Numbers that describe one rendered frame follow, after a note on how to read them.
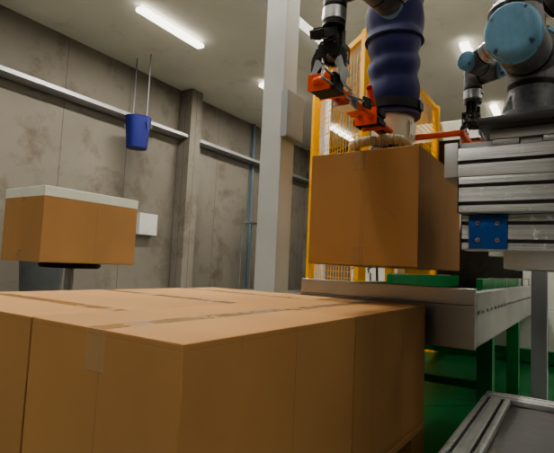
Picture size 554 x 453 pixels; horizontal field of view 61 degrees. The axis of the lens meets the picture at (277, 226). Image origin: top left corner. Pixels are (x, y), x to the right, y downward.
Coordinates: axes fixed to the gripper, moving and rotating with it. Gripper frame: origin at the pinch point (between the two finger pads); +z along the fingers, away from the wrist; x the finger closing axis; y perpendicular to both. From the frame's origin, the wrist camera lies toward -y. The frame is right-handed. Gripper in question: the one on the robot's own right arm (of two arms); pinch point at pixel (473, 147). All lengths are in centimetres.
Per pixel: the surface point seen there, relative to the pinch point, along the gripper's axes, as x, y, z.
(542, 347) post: 25, -19, 84
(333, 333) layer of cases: -10, 114, 68
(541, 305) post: 24, -19, 66
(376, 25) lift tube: -30, 39, -44
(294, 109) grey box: -115, -41, -46
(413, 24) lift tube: -17, 35, -43
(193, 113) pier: -581, -446, -228
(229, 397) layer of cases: -11, 151, 74
